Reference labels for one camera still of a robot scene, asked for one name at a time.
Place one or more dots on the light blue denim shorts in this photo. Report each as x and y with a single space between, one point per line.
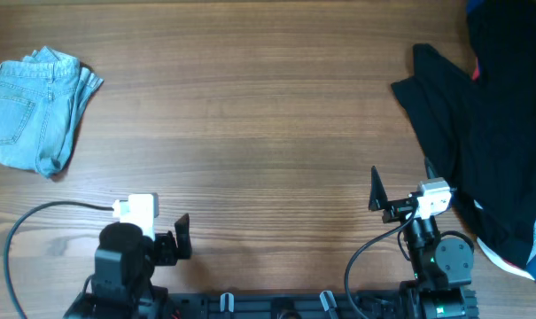
42 100

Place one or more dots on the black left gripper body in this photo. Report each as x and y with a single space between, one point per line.
166 247

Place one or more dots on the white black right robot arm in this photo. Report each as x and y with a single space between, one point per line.
441 261

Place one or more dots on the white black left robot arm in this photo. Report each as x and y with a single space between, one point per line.
125 261

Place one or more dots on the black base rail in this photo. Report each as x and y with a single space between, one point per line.
294 305

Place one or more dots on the dark navy garment pile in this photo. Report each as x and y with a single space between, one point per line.
480 133

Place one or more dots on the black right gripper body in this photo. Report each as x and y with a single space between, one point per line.
398 211

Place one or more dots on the white red garment edge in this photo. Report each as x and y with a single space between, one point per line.
498 261

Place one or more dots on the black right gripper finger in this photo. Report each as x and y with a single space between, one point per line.
378 199
430 169

